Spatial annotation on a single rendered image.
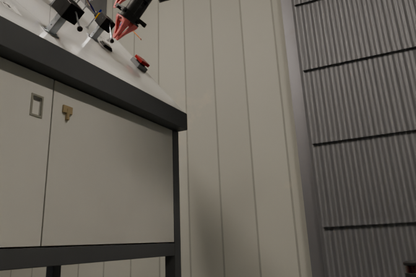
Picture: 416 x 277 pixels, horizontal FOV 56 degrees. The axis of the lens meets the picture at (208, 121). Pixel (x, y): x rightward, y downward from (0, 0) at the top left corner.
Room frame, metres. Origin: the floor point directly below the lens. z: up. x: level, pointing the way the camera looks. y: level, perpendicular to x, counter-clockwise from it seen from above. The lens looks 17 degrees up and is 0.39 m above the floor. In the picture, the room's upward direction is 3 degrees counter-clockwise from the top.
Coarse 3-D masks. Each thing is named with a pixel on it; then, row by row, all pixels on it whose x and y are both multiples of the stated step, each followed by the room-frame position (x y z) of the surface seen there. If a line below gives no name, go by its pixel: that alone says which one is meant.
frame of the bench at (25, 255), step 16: (176, 144) 1.40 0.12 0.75; (176, 160) 1.40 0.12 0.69; (176, 176) 1.40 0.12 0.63; (176, 192) 1.40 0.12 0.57; (176, 208) 1.39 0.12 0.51; (176, 224) 1.39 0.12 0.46; (176, 240) 1.39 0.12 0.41; (0, 256) 0.80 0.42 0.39; (16, 256) 0.83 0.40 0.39; (32, 256) 0.87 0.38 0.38; (48, 256) 0.91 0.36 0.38; (64, 256) 0.95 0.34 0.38; (80, 256) 0.99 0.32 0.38; (96, 256) 1.04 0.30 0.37; (112, 256) 1.10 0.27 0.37; (128, 256) 1.16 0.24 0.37; (144, 256) 1.23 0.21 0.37; (160, 256) 1.30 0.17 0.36; (176, 256) 1.39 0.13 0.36; (48, 272) 1.64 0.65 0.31; (176, 272) 1.39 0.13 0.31
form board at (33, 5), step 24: (24, 0) 0.93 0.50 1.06; (48, 0) 1.15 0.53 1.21; (24, 24) 0.79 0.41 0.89; (72, 24) 1.14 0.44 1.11; (96, 24) 1.47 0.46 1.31; (72, 48) 0.93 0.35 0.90; (96, 48) 1.13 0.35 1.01; (120, 48) 1.45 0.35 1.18; (120, 72) 1.12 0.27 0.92; (144, 72) 1.43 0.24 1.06; (168, 96) 1.41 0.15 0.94
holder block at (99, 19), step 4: (100, 16) 1.17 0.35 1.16; (104, 16) 1.16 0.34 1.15; (96, 20) 1.18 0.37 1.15; (100, 20) 1.17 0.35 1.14; (104, 20) 1.15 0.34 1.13; (108, 20) 1.16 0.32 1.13; (112, 20) 1.19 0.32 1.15; (100, 24) 1.16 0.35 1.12; (104, 24) 1.16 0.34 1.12; (108, 24) 1.18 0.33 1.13; (112, 24) 1.18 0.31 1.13; (104, 28) 1.18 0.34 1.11; (108, 28) 1.18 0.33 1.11; (112, 28) 1.19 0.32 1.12; (108, 32) 1.19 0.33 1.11
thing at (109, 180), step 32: (64, 96) 0.92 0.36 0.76; (64, 128) 0.93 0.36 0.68; (96, 128) 1.02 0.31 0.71; (128, 128) 1.15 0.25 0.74; (160, 128) 1.31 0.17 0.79; (64, 160) 0.93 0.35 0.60; (96, 160) 1.03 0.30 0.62; (128, 160) 1.15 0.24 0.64; (160, 160) 1.31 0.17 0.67; (64, 192) 0.94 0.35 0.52; (96, 192) 1.03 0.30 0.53; (128, 192) 1.15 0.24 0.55; (160, 192) 1.31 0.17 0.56; (64, 224) 0.94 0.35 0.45; (96, 224) 1.04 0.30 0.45; (128, 224) 1.16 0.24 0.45; (160, 224) 1.31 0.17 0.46
